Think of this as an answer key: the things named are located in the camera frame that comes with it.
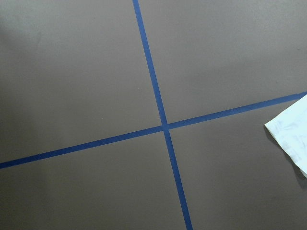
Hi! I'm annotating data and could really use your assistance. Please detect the cream long-sleeve Twinkle shirt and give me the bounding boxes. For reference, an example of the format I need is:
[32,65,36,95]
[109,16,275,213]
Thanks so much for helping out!
[264,96,307,177]

